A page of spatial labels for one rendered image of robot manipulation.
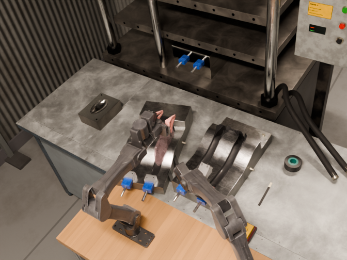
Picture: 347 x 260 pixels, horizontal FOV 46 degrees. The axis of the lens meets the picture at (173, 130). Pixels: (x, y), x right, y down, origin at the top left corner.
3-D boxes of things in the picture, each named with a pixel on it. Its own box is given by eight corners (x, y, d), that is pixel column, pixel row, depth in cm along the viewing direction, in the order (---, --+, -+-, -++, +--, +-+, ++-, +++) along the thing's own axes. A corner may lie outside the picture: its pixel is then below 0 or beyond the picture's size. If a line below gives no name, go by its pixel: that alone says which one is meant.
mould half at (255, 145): (221, 216, 180) (220, 199, 170) (174, 192, 192) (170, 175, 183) (271, 141, 206) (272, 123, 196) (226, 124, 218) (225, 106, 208)
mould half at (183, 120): (164, 194, 192) (160, 181, 184) (115, 184, 200) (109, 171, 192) (193, 120, 223) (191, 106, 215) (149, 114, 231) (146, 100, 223)
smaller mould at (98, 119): (100, 130, 227) (96, 122, 222) (81, 122, 234) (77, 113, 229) (122, 109, 238) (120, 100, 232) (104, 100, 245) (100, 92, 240)
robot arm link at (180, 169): (169, 175, 167) (168, 162, 157) (187, 166, 170) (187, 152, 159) (184, 198, 162) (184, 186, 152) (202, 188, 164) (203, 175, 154)
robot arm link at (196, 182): (177, 174, 155) (219, 217, 130) (196, 163, 157) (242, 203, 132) (185, 198, 161) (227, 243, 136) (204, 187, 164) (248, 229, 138)
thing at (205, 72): (211, 79, 247) (209, 56, 235) (175, 67, 260) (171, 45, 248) (249, 36, 273) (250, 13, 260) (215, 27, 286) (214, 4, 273)
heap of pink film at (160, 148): (163, 166, 196) (161, 156, 191) (130, 161, 202) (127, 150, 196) (179, 128, 212) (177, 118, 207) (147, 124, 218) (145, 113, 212)
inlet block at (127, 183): (127, 200, 189) (124, 194, 185) (117, 198, 191) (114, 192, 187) (137, 178, 197) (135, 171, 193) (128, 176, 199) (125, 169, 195)
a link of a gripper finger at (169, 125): (164, 106, 171) (151, 119, 166) (178, 111, 168) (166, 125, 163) (166, 117, 176) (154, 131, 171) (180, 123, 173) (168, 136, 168)
